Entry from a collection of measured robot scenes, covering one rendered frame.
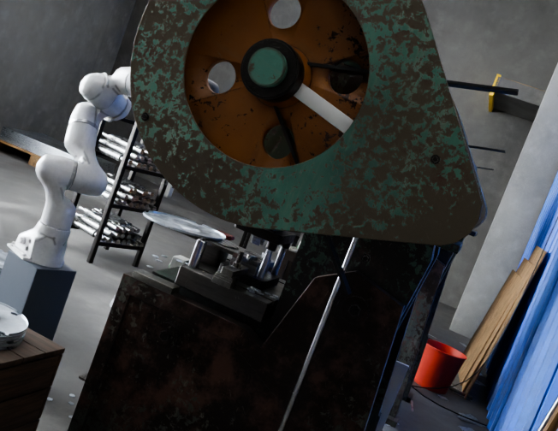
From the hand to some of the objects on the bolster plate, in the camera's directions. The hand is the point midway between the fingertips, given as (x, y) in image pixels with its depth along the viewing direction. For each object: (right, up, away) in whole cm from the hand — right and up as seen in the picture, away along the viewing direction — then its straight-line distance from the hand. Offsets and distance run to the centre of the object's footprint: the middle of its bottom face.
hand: (170, 187), depth 248 cm
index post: (+10, -26, -21) cm, 35 cm away
